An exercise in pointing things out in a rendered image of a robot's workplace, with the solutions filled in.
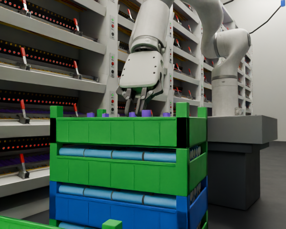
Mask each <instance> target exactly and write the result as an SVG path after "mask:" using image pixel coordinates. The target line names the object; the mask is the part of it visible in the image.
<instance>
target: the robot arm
mask: <svg viewBox="0 0 286 229"><path fill-rule="evenodd" d="M180 1H182V2H184V3H186V4H188V5H190V6H191V7H193V8H194V9H195V10H196V12H197V14H198V16H199V19H200V21H201V24H202V29H203V33H202V40H201V48H200V49H201V53H202V55H203V56H204V57H206V58H209V59H214V58H220V57H226V56H227V58H226V59H225V60H224V61H223V62H222V63H220V64H219V65H217V66H216V67H214V68H213V69H212V116H209V117H225V116H240V115H241V114H242V110H241V108H240V109H239V108H238V81H237V70H238V66H239V64H240V62H241V60H242V59H243V57H244V56H245V55H246V53H247V52H248V50H249V48H250V46H251V37H250V34H249V33H248V31H247V30H245V29H241V28H239V29H232V30H226V31H222V32H218V33H216V32H217V31H218V30H219V29H220V27H221V25H222V23H223V18H224V15H223V10H222V7H221V4H220V1H219V0H180ZM173 2H174V0H143V2H142V4H141V7H140V9H139V12H138V15H137V18H136V20H135V23H134V27H133V30H132V33H131V37H130V40H129V51H130V53H131V54H130V55H129V56H128V58H127V60H126V63H125V65H124V68H123V71H122V74H121V77H120V82H119V87H118V89H117V90H116V94H117V95H118V96H121V97H124V98H125V99H126V101H127V102H126V106H125V111H124V113H125V115H126V116H127V117H129V112H132V111H135V115H136V116H137V117H141V116H142V110H146V105H148V104H149V101H150V100H151V99H153V98H154V97H155V96H157V95H160V94H162V93H163V75H164V61H163V53H165V52H166V50H165V48H164V44H165V39H166V33H167V28H168V21H169V16H170V8H171V6H172V4H173ZM135 96H140V99H138V100H137V105H136V110H135V104H134V101H135Z"/></svg>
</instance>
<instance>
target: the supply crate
mask: <svg viewBox="0 0 286 229"><path fill-rule="evenodd" d="M104 113H106V110H105V109H97V117H63V106H51V107H50V143H54V144H85V145H106V146H127V147H148V148H169V149H189V148H191V147H193V146H196V145H198V144H201V143H203V142H206V141H207V107H198V108H197V117H189V103H188V102H177V103H176V117H102V114H104Z"/></svg>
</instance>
